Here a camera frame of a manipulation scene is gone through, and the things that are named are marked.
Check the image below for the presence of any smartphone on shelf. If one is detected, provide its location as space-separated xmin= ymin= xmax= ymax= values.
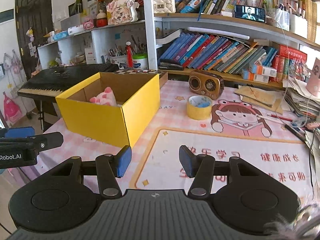
xmin=233 ymin=4 xmax=266 ymax=23

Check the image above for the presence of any black stapler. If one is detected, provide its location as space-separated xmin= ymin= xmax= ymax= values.
xmin=158 ymin=59 xmax=184 ymax=71

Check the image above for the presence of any brown retro radio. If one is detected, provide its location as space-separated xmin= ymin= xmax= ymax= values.
xmin=189 ymin=70 xmax=224 ymax=100

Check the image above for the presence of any white quilted pearl handbag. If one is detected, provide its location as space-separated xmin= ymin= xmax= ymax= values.
xmin=153 ymin=0 xmax=176 ymax=14

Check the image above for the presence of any white green lid jar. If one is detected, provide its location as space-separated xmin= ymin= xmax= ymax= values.
xmin=132 ymin=53 xmax=149 ymax=70

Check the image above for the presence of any yellow cardboard box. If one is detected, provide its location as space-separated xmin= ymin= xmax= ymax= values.
xmin=55 ymin=72 xmax=160 ymax=147

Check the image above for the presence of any yellow tape roll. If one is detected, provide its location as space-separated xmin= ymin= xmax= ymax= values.
xmin=187 ymin=95 xmax=213 ymax=120

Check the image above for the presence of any brown paper envelopes stack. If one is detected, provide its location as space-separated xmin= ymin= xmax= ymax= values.
xmin=234 ymin=86 xmax=290 ymax=114

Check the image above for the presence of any black electronic keyboard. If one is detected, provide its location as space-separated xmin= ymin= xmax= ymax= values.
xmin=17 ymin=63 xmax=119 ymax=98

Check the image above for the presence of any pink checkered tablecloth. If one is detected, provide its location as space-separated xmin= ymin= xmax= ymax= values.
xmin=22 ymin=81 xmax=316 ymax=189

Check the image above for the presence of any blue plastic packet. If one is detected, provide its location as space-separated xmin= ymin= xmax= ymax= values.
xmin=196 ymin=101 xmax=211 ymax=108

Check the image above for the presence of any pink plush pig toy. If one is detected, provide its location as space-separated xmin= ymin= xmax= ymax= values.
xmin=89 ymin=87 xmax=117 ymax=107

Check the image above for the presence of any orange white medicine box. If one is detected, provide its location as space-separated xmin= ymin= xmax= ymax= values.
xmin=249 ymin=63 xmax=277 ymax=77

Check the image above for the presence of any wooden chess board box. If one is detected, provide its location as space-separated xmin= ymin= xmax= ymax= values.
xmin=115 ymin=69 xmax=168 ymax=88

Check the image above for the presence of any red thick dictionary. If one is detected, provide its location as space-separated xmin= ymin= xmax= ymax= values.
xmin=277 ymin=44 xmax=308 ymax=63

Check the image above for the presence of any white cartoon desk mat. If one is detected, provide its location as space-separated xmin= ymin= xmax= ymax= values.
xmin=129 ymin=127 xmax=315 ymax=197

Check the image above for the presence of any pile of papers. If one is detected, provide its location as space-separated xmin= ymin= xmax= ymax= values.
xmin=283 ymin=77 xmax=319 ymax=120

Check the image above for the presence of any pink cat ornament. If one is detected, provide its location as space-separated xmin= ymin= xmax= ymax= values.
xmin=106 ymin=0 xmax=139 ymax=25

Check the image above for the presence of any red round doll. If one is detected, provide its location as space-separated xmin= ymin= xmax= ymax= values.
xmin=96 ymin=9 xmax=108 ymax=28

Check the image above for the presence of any red tassel ornament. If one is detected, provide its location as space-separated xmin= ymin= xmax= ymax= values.
xmin=126 ymin=41 xmax=133 ymax=68

